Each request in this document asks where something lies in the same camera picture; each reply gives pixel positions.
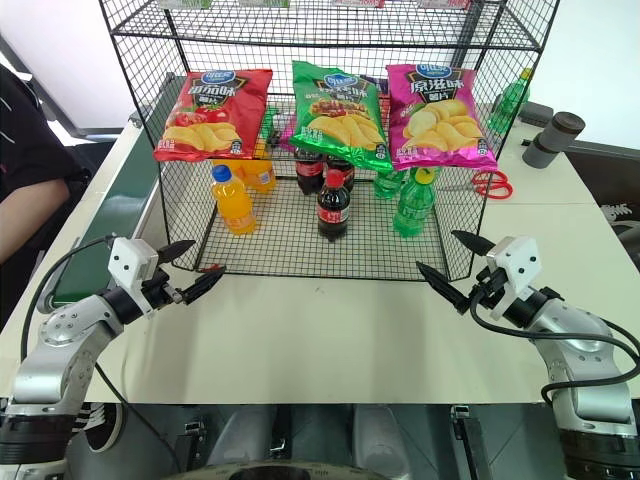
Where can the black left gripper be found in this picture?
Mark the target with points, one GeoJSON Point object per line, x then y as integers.
{"type": "Point", "coordinates": [162, 292]}

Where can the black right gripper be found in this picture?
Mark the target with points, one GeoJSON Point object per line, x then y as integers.
{"type": "Point", "coordinates": [487, 287]}

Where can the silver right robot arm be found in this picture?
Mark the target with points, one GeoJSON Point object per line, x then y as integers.
{"type": "Point", "coordinates": [585, 350]}

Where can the person's bare forearm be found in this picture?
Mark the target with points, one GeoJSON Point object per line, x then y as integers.
{"type": "Point", "coordinates": [30, 215]}

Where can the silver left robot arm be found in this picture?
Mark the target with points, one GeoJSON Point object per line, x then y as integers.
{"type": "Point", "coordinates": [55, 350]}

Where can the green conveyor belt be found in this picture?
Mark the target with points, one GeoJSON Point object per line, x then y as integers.
{"type": "Point", "coordinates": [120, 200]}

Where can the green soda bottle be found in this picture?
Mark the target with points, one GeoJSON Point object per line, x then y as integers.
{"type": "Point", "coordinates": [414, 205]}
{"type": "Point", "coordinates": [510, 100]}
{"type": "Point", "coordinates": [387, 184]}

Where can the orange juice bottle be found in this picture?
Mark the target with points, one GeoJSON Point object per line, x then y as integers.
{"type": "Point", "coordinates": [235, 205]}
{"type": "Point", "coordinates": [260, 177]}

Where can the red scissors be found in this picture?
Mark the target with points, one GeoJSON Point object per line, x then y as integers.
{"type": "Point", "coordinates": [492, 189]}

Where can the cola bottle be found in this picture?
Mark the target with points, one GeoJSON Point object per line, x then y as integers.
{"type": "Point", "coordinates": [342, 167]}
{"type": "Point", "coordinates": [333, 210]}
{"type": "Point", "coordinates": [309, 172]}

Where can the magenta chips bag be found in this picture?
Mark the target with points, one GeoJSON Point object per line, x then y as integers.
{"type": "Point", "coordinates": [440, 120]}

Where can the red chips bag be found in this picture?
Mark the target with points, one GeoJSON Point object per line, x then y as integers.
{"type": "Point", "coordinates": [210, 115]}

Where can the grey cylindrical device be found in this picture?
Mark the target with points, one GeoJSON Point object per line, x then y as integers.
{"type": "Point", "coordinates": [550, 140]}

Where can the grey box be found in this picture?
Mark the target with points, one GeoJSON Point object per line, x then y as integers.
{"type": "Point", "coordinates": [535, 112]}

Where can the black and white sneaker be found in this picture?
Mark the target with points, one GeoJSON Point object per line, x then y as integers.
{"type": "Point", "coordinates": [102, 425]}

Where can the green chips bag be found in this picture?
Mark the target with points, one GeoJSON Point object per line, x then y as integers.
{"type": "Point", "coordinates": [340, 120]}

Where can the purple snack bag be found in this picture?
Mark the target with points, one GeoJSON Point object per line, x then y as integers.
{"type": "Point", "coordinates": [375, 85]}

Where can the person in black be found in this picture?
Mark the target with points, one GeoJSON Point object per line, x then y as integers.
{"type": "Point", "coordinates": [25, 135]}

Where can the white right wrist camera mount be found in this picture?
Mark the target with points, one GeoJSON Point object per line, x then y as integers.
{"type": "Point", "coordinates": [517, 265]}

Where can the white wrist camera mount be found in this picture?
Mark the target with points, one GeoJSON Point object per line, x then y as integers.
{"type": "Point", "coordinates": [517, 265]}
{"type": "Point", "coordinates": [129, 265]}

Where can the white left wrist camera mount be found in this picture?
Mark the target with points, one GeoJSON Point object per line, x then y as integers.
{"type": "Point", "coordinates": [129, 265]}

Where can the black metal bracket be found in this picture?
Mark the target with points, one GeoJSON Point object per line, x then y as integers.
{"type": "Point", "coordinates": [465, 435]}

